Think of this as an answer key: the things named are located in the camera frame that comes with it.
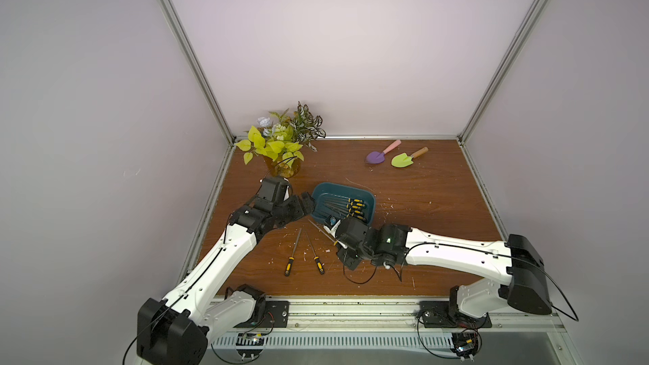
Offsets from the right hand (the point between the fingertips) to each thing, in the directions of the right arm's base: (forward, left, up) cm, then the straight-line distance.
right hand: (339, 243), depth 74 cm
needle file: (-3, +7, -12) cm, 14 cm away
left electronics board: (-23, +26, -15) cm, 38 cm away
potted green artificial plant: (+36, +23, +7) cm, 43 cm away
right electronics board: (-22, -36, -15) cm, 45 cm away
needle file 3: (+17, -6, -12) cm, 22 cm away
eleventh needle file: (+21, -5, -13) cm, 25 cm away
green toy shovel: (+45, -28, -15) cm, 55 cm away
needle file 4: (+15, -8, -12) cm, 21 cm away
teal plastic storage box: (+24, +8, -9) cm, 27 cm away
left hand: (+10, +9, +4) cm, 14 cm away
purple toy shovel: (+46, -16, -14) cm, 51 cm away
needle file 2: (+22, +2, -13) cm, 25 cm away
